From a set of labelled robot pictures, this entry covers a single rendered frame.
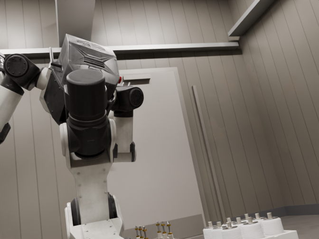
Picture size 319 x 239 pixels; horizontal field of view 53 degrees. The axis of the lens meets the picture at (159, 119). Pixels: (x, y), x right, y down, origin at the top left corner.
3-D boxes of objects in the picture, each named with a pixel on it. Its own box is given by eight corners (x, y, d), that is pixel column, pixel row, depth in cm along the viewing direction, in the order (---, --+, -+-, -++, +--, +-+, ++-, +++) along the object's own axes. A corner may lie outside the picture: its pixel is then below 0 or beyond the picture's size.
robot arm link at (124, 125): (137, 165, 148) (138, 117, 145) (108, 166, 145) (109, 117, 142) (134, 160, 159) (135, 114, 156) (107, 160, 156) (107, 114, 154)
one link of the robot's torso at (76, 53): (145, 82, 116) (124, 50, 145) (50, 54, 100) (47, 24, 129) (117, 148, 127) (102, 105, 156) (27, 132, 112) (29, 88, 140)
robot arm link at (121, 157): (128, 132, 168) (130, 166, 158) (108, 132, 165) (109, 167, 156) (130, 122, 159) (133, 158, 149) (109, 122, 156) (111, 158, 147)
